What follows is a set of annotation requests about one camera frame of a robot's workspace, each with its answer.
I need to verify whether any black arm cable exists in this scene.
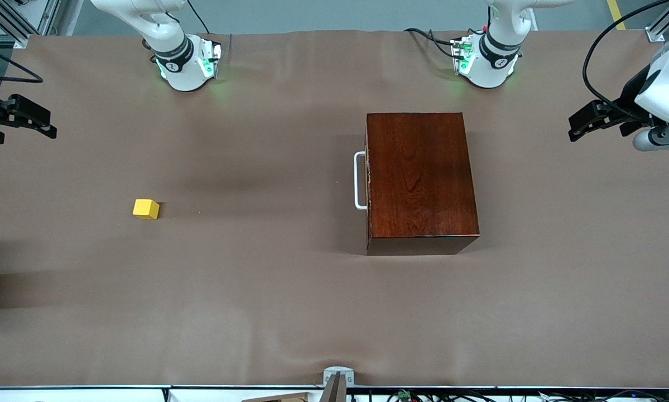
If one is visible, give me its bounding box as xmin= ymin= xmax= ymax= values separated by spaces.
xmin=0 ymin=42 xmax=44 ymax=83
xmin=583 ymin=0 xmax=669 ymax=121

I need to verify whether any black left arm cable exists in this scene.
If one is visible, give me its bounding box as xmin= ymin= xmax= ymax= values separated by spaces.
xmin=583 ymin=0 xmax=669 ymax=121

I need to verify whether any wooden drawer with white handle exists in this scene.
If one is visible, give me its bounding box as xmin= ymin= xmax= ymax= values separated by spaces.
xmin=354 ymin=114 xmax=372 ymax=255

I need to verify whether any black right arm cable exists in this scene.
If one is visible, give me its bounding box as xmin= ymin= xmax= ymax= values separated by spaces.
xmin=0 ymin=42 xmax=44 ymax=83

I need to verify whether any yellow wooden block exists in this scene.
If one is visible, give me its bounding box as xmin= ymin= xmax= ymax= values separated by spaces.
xmin=132 ymin=199 xmax=160 ymax=220

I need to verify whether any black right base cable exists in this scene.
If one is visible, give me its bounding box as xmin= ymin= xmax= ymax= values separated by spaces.
xmin=186 ymin=0 xmax=210 ymax=34

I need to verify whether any brown table cover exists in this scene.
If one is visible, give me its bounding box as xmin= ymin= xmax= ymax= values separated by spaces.
xmin=0 ymin=29 xmax=669 ymax=389

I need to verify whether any black base cable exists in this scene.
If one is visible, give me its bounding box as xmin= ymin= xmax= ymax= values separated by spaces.
xmin=403 ymin=28 xmax=459 ymax=59
xmin=186 ymin=0 xmax=210 ymax=34

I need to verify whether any dark wooden drawer cabinet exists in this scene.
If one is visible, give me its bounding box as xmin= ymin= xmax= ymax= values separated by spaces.
xmin=365 ymin=112 xmax=480 ymax=256

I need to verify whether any brown cardboard piece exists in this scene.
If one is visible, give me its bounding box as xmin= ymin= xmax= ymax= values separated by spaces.
xmin=241 ymin=392 xmax=314 ymax=402

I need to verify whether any black left base cable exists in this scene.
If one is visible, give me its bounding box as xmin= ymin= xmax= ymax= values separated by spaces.
xmin=403 ymin=28 xmax=459 ymax=59

